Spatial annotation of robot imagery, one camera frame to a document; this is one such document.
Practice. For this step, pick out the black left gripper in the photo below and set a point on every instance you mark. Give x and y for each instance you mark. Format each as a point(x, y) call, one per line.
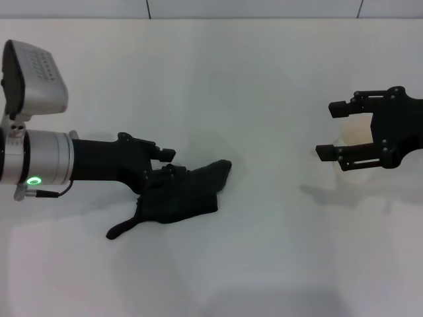
point(105, 162)

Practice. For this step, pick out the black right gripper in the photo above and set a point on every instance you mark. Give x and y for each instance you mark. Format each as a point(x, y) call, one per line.
point(400, 128)

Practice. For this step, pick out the white paper cup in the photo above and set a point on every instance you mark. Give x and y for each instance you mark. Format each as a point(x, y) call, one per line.
point(357, 132)

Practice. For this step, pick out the dark blue rag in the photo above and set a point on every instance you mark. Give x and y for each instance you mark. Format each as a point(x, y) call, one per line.
point(191, 195)

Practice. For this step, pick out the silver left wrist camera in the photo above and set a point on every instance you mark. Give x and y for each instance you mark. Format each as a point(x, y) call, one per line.
point(36, 82)

